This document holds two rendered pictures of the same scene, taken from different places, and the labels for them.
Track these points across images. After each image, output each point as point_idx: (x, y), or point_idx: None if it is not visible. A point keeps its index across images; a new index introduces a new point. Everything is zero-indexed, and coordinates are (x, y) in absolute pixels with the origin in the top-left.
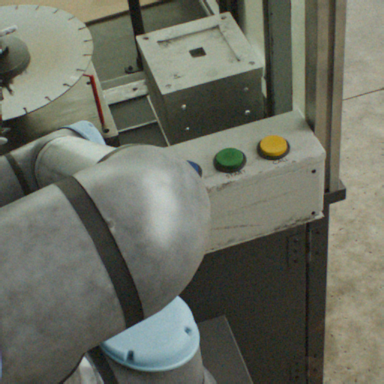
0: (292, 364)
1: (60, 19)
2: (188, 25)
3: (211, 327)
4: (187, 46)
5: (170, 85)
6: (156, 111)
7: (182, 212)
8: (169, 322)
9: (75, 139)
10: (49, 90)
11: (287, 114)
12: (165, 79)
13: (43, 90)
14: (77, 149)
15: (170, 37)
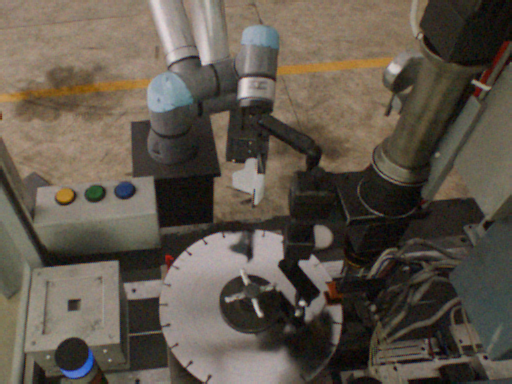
0: None
1: (185, 347)
2: None
3: (141, 176)
4: (79, 316)
5: (108, 269)
6: (126, 334)
7: None
8: (157, 82)
9: (173, 33)
10: (203, 250)
11: (42, 221)
12: (110, 275)
13: (208, 252)
14: (171, 1)
15: (89, 330)
